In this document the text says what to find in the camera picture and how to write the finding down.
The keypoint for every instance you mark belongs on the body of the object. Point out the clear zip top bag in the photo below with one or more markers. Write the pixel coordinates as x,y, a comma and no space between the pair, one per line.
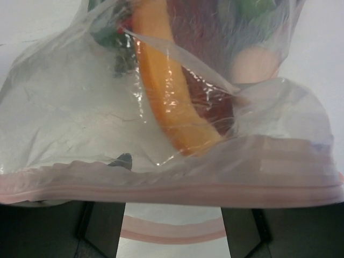
70,130

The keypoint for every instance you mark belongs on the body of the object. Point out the green fake chili pepper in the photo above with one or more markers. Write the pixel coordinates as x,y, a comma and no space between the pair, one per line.
255,21

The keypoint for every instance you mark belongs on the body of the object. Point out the dark red fake food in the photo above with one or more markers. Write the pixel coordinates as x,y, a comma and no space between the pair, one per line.
201,28

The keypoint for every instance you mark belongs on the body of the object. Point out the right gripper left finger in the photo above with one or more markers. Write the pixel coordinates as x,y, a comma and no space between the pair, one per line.
75,229

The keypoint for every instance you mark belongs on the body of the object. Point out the orange papaya slice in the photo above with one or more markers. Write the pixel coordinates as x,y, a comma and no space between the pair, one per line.
165,84

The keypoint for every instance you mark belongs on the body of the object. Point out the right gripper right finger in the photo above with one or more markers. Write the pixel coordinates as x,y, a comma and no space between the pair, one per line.
298,233

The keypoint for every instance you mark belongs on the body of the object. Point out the fake lychee bunch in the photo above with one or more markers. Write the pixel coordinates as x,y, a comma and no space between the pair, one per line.
108,31

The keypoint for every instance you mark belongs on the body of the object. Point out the pink fake peach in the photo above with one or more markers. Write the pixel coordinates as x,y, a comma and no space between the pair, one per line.
254,64

